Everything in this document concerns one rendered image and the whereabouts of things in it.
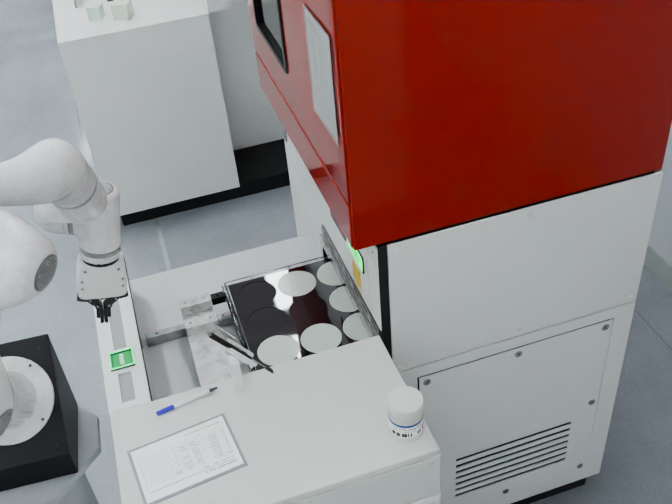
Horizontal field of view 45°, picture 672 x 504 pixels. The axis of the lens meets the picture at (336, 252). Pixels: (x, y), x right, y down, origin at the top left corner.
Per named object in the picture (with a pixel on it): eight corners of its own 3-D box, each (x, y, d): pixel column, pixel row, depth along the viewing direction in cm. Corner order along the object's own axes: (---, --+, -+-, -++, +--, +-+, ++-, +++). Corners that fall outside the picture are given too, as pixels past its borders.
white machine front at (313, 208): (299, 196, 257) (284, 81, 232) (392, 374, 196) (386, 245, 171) (289, 198, 257) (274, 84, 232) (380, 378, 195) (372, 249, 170)
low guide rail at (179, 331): (329, 291, 221) (328, 283, 219) (331, 296, 219) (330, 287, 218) (147, 342, 211) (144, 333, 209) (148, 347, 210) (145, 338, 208)
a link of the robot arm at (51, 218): (-6, 201, 135) (41, 238, 165) (92, 210, 137) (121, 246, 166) (3, 149, 137) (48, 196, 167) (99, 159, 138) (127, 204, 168)
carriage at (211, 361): (211, 306, 215) (209, 298, 214) (242, 405, 188) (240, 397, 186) (182, 314, 214) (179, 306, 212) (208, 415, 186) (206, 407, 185)
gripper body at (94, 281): (123, 239, 172) (125, 280, 179) (73, 242, 169) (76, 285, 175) (127, 259, 167) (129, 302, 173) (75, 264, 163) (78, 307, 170)
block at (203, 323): (216, 319, 207) (214, 311, 205) (219, 328, 204) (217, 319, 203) (185, 328, 205) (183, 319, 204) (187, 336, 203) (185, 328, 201)
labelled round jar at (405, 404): (415, 412, 168) (414, 381, 162) (429, 437, 163) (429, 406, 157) (383, 421, 167) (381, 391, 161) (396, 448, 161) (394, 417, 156)
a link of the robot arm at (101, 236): (69, 252, 163) (116, 256, 163) (65, 196, 155) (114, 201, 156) (80, 228, 170) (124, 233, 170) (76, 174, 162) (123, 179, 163)
